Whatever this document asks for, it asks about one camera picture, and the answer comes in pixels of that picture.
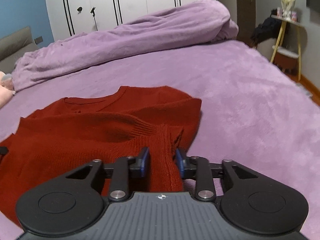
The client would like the grey padded headboard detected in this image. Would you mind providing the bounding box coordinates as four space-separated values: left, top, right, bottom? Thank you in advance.
0 26 39 74

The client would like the flower bouquet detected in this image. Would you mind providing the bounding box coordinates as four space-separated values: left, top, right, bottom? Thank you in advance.
279 0 297 22

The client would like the wooden side table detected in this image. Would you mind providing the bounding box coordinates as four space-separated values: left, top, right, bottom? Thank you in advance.
270 15 305 81

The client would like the purple fleece bed sheet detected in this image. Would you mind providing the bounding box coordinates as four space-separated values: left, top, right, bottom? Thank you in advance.
1 40 319 239

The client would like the orange footstool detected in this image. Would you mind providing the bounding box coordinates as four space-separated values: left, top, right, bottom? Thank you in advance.
273 47 299 72

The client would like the rolled purple duvet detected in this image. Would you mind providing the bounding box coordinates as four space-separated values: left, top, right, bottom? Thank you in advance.
12 0 239 92

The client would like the dark red knit cardigan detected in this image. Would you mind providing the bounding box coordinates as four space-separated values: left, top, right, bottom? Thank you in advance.
1 86 202 222

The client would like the black clothes pile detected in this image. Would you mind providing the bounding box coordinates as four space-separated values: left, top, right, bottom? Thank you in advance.
251 17 281 47

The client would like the pink plush toy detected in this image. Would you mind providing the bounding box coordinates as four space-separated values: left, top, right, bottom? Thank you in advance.
0 72 16 108

